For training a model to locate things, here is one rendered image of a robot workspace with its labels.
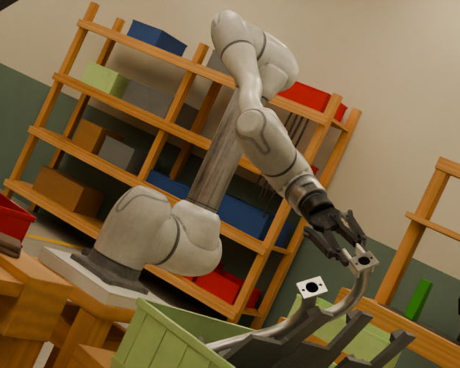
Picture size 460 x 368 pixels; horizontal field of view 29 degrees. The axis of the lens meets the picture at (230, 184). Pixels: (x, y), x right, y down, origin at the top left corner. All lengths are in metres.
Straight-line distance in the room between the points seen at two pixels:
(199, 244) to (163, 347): 0.69
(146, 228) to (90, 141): 6.14
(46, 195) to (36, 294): 6.71
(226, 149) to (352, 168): 5.11
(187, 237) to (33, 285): 0.64
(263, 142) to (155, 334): 0.49
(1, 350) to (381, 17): 6.30
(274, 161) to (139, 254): 0.58
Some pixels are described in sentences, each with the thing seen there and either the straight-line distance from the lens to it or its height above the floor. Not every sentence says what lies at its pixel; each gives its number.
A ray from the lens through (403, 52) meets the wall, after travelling 7.81.
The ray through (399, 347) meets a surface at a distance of 2.14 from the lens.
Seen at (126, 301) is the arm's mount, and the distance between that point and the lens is 2.39.
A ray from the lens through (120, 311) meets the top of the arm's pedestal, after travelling 2.38.
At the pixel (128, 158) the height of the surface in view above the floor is 0.96.
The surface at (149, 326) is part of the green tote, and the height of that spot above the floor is 0.92.
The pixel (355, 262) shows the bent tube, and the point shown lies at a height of 1.24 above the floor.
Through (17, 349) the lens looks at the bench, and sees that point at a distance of 2.13.
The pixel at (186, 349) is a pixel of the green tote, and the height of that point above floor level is 0.93.
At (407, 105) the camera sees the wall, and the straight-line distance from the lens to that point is 7.64.
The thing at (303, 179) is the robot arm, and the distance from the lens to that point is 2.11.
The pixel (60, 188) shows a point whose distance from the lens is 8.66.
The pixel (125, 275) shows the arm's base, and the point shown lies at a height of 0.92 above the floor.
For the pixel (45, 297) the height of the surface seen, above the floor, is 0.86.
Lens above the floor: 1.32
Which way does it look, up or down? 1 degrees down
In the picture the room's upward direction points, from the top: 25 degrees clockwise
